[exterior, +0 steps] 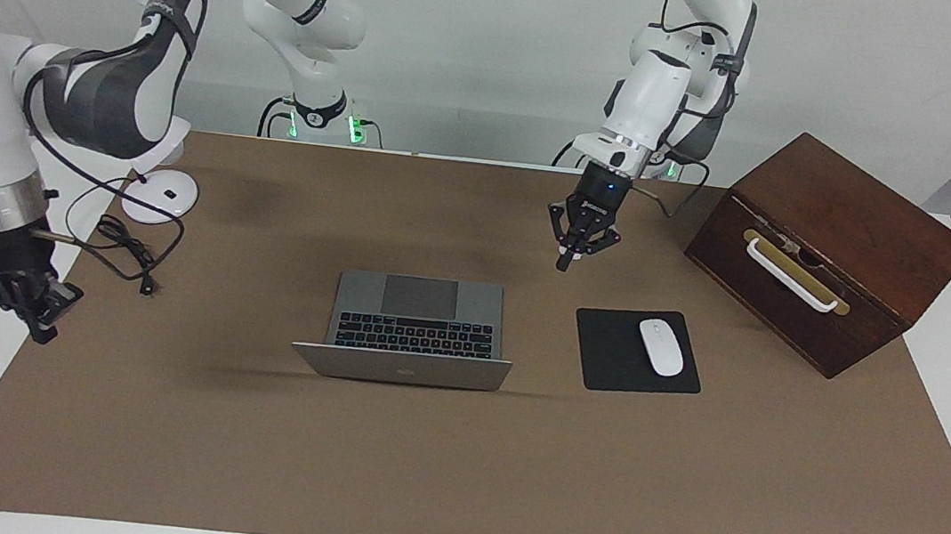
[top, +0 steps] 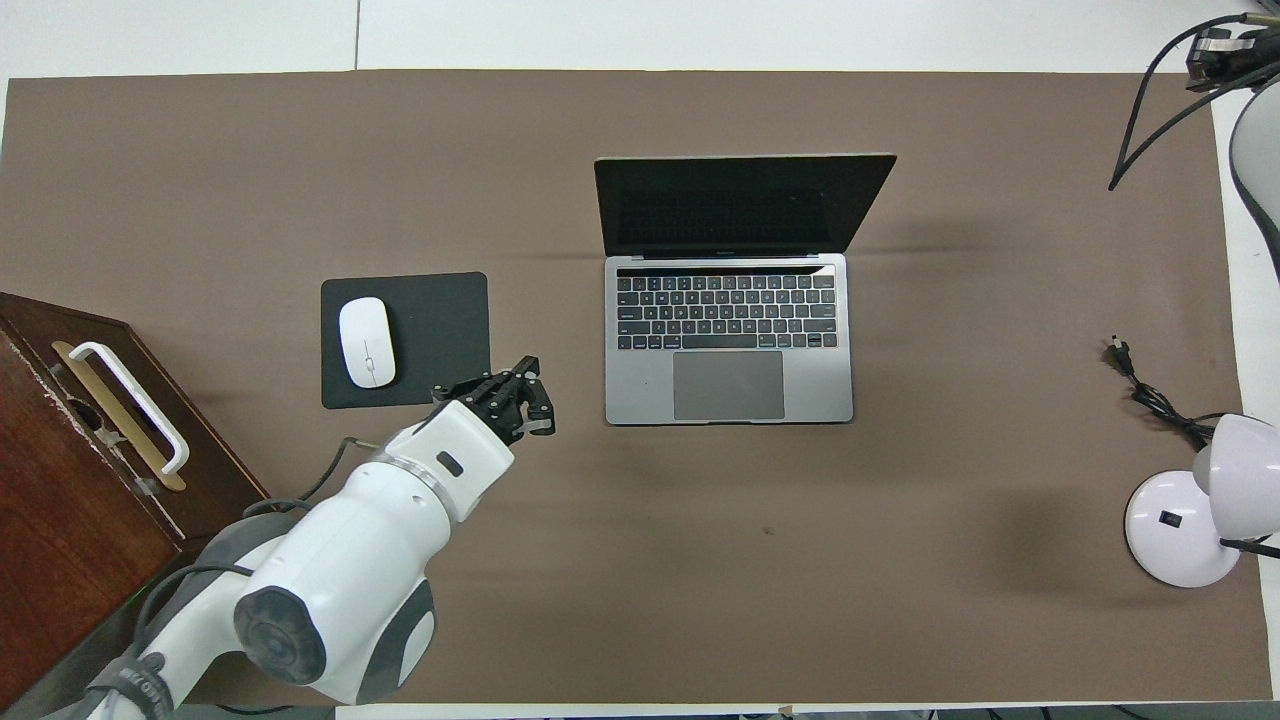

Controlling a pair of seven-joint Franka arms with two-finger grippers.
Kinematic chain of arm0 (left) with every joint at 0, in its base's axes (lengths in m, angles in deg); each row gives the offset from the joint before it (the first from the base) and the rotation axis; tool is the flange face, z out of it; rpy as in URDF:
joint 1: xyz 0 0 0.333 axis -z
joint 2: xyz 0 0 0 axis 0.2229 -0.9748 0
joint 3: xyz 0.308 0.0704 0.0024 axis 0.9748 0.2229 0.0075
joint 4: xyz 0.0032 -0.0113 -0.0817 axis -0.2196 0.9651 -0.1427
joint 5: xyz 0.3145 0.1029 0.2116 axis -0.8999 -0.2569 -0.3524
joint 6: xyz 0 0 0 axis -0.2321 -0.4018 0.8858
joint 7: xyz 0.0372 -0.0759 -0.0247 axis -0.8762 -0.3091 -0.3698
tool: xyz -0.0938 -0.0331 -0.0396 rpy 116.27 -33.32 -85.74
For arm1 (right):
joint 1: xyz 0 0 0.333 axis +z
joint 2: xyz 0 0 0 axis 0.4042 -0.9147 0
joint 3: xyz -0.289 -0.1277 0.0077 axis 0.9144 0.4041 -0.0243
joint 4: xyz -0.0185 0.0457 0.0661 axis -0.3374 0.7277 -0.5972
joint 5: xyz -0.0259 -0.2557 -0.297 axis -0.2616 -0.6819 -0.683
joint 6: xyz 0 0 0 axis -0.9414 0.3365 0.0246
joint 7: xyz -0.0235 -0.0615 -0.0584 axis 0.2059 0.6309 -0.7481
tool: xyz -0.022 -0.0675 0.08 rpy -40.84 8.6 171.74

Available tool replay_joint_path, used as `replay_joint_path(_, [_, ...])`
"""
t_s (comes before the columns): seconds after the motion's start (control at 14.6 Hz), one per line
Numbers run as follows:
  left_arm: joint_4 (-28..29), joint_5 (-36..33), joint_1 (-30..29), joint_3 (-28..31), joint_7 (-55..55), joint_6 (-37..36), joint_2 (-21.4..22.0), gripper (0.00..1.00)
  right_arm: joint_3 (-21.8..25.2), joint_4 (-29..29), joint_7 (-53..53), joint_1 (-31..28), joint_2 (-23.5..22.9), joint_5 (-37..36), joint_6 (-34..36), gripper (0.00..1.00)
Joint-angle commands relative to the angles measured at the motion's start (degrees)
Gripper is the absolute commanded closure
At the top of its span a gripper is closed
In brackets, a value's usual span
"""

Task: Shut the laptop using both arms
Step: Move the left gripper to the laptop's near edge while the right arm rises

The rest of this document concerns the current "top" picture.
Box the brown table mat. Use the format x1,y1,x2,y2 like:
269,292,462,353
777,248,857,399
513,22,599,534
0,70,1273,706

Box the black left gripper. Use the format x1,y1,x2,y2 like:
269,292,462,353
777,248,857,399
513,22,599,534
432,355,557,447

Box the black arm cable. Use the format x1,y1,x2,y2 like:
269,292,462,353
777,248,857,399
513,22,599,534
130,437,387,641
1108,13,1251,191

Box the white computer mouse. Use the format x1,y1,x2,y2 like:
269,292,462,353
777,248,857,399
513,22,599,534
338,296,397,390

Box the dark brown wooden box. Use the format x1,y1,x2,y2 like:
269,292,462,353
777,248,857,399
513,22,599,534
0,292,273,713

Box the black mouse pad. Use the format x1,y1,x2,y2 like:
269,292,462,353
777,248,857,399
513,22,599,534
320,271,492,410

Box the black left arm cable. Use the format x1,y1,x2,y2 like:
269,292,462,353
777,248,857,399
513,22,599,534
130,437,387,641

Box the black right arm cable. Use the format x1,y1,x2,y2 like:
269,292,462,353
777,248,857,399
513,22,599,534
1108,13,1251,191

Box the white desk lamp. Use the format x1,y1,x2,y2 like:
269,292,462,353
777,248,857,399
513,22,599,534
1124,413,1280,589

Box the silver grey laptop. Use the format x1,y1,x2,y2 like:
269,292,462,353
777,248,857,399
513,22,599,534
594,153,898,427

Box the gold handle backing plate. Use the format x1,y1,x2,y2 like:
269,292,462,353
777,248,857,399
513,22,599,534
50,340,188,493

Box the black lamp power cable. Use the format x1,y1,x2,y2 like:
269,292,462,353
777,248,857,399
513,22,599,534
1108,337,1216,448

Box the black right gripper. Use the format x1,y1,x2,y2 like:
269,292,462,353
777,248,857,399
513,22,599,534
1185,22,1280,94

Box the white box handle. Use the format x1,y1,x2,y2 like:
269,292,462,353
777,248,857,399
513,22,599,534
68,341,191,476

